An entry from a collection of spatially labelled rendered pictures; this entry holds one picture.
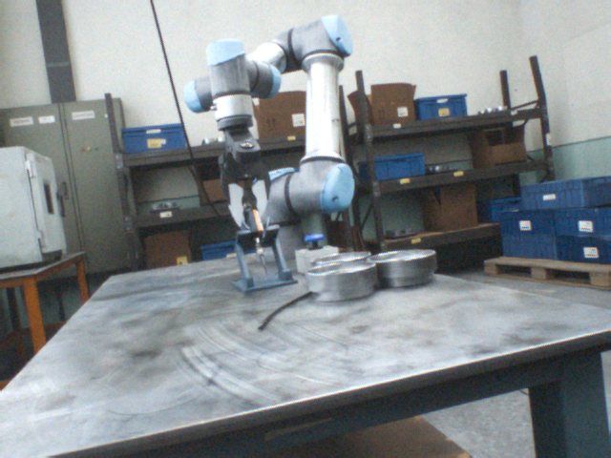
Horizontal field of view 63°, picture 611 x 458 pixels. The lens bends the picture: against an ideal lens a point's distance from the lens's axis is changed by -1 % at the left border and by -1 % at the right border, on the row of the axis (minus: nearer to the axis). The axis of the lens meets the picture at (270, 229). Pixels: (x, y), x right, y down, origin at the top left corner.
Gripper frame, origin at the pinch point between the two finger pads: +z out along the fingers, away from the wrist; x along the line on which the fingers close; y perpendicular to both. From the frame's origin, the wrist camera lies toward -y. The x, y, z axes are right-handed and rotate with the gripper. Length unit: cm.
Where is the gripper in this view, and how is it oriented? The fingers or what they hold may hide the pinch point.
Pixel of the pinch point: (251, 221)
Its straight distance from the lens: 97.0
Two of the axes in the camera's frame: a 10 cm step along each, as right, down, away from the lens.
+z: 1.4, 9.9, 0.5
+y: -2.5, -0.2, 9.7
